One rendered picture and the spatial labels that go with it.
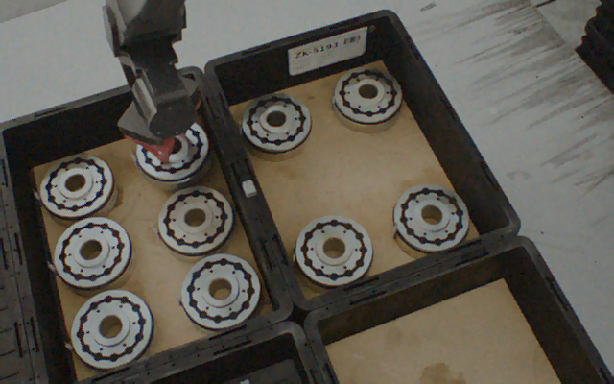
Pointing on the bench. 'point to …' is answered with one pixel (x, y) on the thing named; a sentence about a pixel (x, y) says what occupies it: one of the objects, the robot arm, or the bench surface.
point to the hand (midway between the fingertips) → (171, 143)
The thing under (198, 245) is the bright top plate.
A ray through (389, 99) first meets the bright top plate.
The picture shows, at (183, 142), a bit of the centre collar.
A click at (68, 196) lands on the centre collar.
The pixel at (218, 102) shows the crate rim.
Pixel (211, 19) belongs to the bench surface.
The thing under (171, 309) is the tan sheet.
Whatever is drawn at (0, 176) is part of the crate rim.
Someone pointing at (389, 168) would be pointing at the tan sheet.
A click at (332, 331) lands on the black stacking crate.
